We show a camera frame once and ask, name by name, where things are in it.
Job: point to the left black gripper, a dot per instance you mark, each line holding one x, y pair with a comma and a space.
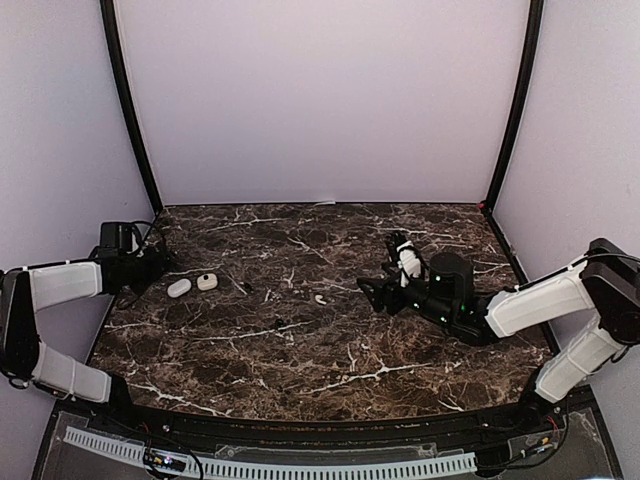
158, 268

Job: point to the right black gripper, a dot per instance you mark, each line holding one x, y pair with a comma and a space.
390, 285

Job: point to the white oval charging case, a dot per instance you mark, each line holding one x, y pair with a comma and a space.
179, 288

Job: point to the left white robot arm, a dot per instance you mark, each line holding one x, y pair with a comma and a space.
33, 354

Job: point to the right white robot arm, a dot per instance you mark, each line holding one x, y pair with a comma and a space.
604, 281

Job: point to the small white charging case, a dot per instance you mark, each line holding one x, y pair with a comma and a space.
207, 282

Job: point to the white slotted cable duct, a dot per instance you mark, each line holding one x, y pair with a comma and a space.
241, 462

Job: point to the black front rail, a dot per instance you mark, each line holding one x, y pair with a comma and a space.
487, 428

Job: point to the right black frame post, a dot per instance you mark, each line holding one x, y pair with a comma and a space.
530, 43

